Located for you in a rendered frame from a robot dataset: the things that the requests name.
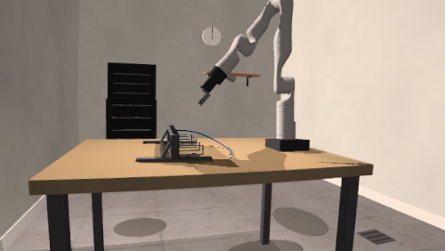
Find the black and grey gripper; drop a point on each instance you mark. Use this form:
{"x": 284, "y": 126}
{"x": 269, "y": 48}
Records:
{"x": 219, "y": 72}

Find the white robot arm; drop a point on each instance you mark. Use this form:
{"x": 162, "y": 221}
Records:
{"x": 282, "y": 50}

